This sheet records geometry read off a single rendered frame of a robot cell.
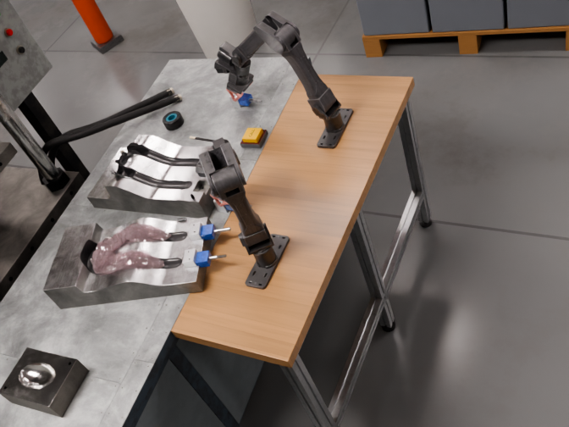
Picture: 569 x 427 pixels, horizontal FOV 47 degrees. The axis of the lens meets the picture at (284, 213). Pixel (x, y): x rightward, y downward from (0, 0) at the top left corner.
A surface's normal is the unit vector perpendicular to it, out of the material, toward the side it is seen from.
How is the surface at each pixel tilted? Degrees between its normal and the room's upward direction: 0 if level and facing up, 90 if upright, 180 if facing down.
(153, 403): 90
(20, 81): 90
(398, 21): 90
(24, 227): 0
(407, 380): 0
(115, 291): 90
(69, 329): 0
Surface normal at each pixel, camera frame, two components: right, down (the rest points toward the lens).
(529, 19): -0.31, 0.76
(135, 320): -0.28, -0.65
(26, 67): 0.90, 0.08
